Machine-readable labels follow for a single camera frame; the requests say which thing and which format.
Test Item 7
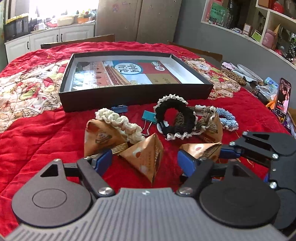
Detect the teal binder clip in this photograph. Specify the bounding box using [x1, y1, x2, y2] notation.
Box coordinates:
[142, 110, 157, 137]

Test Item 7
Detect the brown beige crochet scrunchie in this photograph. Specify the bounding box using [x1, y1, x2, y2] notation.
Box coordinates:
[194, 105, 216, 133]

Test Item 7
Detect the white hair clip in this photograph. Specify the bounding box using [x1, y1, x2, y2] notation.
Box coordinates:
[157, 121, 169, 134]

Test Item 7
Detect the cream crochet scrunchie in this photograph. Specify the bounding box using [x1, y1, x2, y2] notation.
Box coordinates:
[95, 108, 145, 144]

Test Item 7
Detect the black microwave oven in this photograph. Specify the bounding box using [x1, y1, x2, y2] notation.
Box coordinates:
[4, 16, 30, 42]

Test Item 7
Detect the silver double-door refrigerator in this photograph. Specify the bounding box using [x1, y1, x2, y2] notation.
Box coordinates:
[95, 0, 182, 44]

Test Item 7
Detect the black white-trimmed scrunchie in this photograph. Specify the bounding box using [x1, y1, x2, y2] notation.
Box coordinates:
[154, 94, 196, 141]

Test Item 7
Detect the white wall shelf unit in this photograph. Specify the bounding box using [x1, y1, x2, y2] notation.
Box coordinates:
[201, 1, 295, 68]

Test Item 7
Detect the red patterned bed quilt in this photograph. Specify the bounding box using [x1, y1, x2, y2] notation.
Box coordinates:
[1, 42, 285, 236]

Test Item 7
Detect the blue binder clip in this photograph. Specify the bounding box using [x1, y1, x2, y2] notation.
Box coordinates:
[111, 105, 128, 114]

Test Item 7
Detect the light blue crochet scrunchie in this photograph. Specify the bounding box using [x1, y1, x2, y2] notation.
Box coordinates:
[216, 108, 239, 132]

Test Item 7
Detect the white mug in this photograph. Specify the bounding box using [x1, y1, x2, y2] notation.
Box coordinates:
[34, 22, 46, 31]

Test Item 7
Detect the white plate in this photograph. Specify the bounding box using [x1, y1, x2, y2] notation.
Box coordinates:
[237, 64, 263, 82]

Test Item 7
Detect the white kitchen cabinet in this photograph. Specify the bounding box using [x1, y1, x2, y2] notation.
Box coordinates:
[5, 21, 95, 62]

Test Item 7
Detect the smartphone with lit screen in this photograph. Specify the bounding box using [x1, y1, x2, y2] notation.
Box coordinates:
[274, 78, 292, 123]

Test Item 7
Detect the white storage container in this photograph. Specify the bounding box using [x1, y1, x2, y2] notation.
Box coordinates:
[57, 16, 75, 27]

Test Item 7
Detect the black shallow cardboard box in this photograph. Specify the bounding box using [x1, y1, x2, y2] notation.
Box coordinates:
[59, 51, 213, 113]

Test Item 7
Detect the brown pyramid packet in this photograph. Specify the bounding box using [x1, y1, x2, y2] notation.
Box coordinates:
[119, 133, 164, 183]
[199, 114, 223, 143]
[180, 142, 222, 162]
[84, 119, 128, 157]

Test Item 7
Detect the dark wooden chair back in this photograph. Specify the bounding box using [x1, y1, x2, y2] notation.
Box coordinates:
[41, 34, 115, 49]

